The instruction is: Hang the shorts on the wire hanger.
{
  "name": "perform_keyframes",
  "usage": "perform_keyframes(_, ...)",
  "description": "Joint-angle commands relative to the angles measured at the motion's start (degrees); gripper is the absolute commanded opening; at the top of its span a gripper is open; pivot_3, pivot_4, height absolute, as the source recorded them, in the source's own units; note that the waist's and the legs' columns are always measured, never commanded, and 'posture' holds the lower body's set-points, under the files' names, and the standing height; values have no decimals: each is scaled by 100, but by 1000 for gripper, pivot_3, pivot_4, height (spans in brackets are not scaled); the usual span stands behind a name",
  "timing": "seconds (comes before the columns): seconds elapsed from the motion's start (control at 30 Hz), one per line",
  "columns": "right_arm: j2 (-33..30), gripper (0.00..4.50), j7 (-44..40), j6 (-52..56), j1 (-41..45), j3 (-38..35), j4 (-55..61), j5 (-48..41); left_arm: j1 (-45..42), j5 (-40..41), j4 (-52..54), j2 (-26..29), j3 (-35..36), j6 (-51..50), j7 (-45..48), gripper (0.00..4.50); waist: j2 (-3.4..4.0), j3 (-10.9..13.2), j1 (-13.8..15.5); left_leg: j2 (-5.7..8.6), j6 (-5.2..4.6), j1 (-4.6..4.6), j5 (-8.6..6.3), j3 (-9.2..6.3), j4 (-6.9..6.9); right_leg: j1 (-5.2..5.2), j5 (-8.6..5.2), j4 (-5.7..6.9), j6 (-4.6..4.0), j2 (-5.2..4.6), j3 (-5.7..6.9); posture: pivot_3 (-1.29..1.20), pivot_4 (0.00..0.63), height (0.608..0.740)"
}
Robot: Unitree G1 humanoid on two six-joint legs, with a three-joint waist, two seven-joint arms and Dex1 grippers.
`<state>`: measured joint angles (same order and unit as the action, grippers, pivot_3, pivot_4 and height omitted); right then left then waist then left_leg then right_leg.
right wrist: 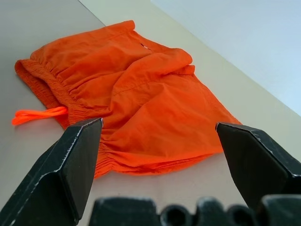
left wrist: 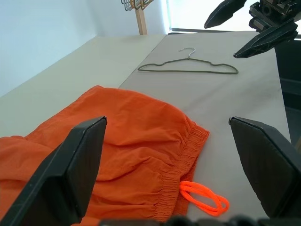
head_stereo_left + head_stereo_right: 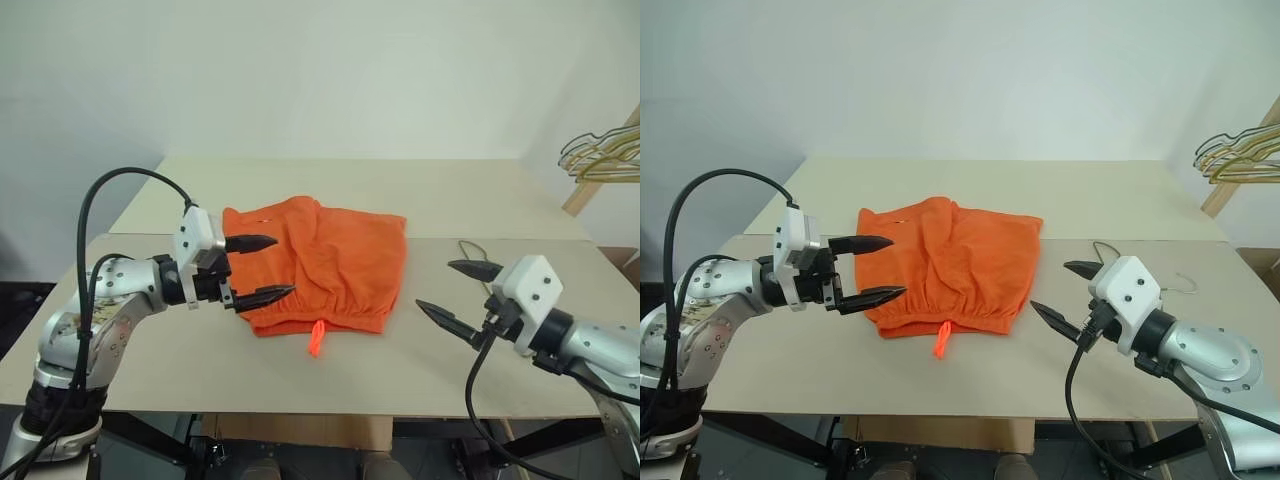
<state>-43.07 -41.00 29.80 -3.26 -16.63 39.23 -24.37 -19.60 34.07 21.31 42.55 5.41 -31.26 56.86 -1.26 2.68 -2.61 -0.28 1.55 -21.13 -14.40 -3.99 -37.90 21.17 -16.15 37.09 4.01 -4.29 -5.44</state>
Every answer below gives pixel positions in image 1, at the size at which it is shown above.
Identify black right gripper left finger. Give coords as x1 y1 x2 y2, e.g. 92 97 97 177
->
0 117 104 226

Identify orange drawstring shorts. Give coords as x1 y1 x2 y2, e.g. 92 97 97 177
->
11 20 243 180

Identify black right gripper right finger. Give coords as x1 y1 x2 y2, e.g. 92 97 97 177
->
215 121 301 209

